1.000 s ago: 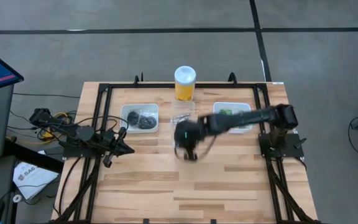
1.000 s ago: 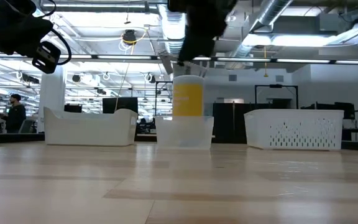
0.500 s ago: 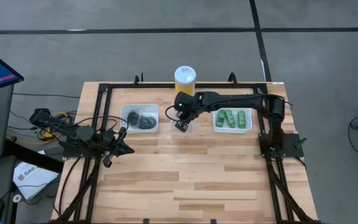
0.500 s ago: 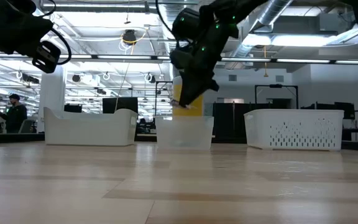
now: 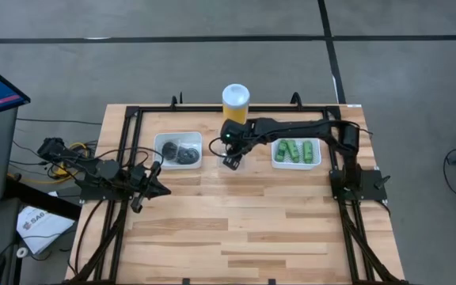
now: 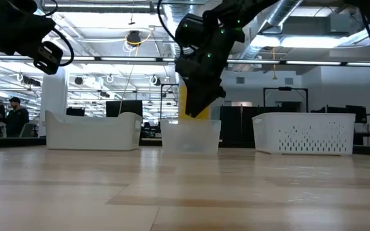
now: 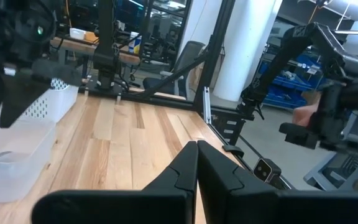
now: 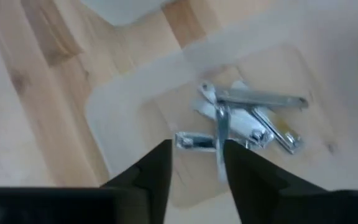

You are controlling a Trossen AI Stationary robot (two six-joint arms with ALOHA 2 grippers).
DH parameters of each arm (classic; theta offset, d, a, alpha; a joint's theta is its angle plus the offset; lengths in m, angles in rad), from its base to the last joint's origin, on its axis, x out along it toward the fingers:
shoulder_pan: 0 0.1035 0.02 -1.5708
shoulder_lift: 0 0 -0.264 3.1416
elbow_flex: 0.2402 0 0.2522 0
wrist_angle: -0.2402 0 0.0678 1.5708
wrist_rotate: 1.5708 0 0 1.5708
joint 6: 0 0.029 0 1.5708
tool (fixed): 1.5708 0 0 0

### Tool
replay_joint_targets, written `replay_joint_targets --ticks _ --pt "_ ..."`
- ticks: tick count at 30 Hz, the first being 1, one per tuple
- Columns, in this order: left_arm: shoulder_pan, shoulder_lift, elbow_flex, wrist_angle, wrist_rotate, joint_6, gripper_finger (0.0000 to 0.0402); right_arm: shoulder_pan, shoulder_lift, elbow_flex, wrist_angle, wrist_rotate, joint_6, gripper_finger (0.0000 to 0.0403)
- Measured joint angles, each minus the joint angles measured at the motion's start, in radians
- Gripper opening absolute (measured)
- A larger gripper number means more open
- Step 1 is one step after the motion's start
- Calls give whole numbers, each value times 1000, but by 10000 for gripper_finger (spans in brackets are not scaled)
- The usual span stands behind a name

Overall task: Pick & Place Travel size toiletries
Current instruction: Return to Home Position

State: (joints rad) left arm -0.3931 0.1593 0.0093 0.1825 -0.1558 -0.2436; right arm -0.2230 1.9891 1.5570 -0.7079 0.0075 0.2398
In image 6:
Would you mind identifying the small black monitor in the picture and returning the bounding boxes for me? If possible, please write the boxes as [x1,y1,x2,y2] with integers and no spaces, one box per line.
[66,107,86,117]

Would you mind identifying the white solid plastic bin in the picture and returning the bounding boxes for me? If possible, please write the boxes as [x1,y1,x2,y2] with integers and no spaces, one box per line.
[44,110,143,151]

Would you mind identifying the black ceiling camera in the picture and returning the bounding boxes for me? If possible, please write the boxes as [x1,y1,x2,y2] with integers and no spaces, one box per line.
[126,30,143,47]

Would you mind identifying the white building column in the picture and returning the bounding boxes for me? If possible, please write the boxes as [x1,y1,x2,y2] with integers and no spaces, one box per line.
[39,67,69,138]

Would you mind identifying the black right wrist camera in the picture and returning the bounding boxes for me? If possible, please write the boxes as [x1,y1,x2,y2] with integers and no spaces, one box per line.
[174,13,207,49]

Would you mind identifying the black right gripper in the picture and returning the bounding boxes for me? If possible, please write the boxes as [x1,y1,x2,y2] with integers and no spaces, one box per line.
[175,19,245,118]

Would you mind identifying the clear plastic bin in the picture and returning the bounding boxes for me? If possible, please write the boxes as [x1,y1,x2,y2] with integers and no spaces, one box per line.
[160,119,222,157]

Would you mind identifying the silver ventilation duct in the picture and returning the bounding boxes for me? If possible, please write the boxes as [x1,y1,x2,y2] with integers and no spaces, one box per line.
[163,3,192,58]
[236,0,303,70]

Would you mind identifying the black background frame stand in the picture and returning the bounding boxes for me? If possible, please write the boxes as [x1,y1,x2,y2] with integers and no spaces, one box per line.
[263,86,310,113]

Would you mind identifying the white perforated plastic basket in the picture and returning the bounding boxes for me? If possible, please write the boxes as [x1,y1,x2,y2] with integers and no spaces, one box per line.
[251,112,357,157]

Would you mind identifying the large black monitor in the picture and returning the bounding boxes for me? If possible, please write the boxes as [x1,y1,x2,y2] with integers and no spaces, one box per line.
[105,100,143,118]

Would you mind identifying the long horizontal light bar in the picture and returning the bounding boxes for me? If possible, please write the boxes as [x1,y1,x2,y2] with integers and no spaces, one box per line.
[0,54,370,67]

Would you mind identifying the black cabinet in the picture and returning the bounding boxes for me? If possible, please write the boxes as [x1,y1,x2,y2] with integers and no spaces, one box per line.
[219,105,257,149]

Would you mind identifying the yellow canister with white lid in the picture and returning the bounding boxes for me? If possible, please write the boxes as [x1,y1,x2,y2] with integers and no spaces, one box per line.
[177,83,211,121]

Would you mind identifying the black background screen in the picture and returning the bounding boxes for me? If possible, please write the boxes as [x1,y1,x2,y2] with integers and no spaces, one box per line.
[345,105,368,124]

